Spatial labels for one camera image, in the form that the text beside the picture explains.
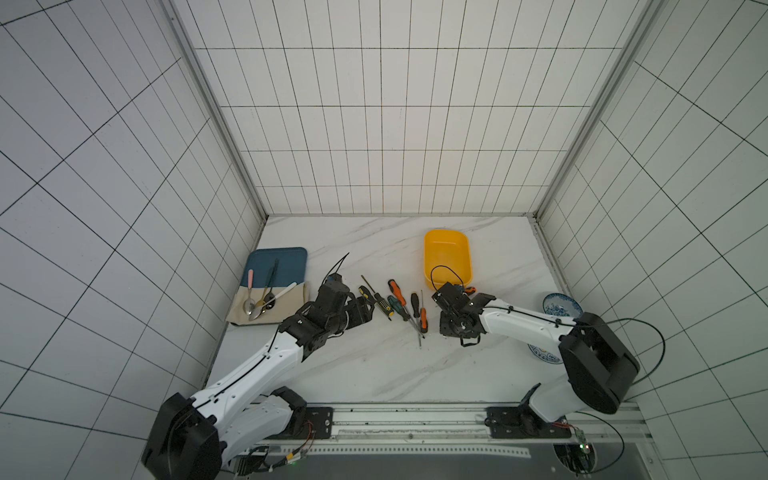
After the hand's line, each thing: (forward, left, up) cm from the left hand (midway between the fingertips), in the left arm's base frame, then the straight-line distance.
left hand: (361, 315), depth 81 cm
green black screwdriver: (+7, -11, -8) cm, 15 cm away
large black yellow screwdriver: (+9, -3, -10) cm, 14 cm away
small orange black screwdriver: (+4, -19, -9) cm, 21 cm away
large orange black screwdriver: (+9, -12, -9) cm, 18 cm away
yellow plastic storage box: (+24, -28, -5) cm, 37 cm away
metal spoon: (+6, +34, -9) cm, 36 cm away
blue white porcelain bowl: (+8, -63, -8) cm, 64 cm away
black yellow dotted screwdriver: (+8, -6, -8) cm, 12 cm away
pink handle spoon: (+8, +38, -10) cm, 39 cm away
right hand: (0, -23, -9) cm, 25 cm away
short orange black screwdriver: (+13, -35, -8) cm, 38 cm away
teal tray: (+22, +27, -9) cm, 36 cm away
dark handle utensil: (+10, +31, -9) cm, 34 cm away
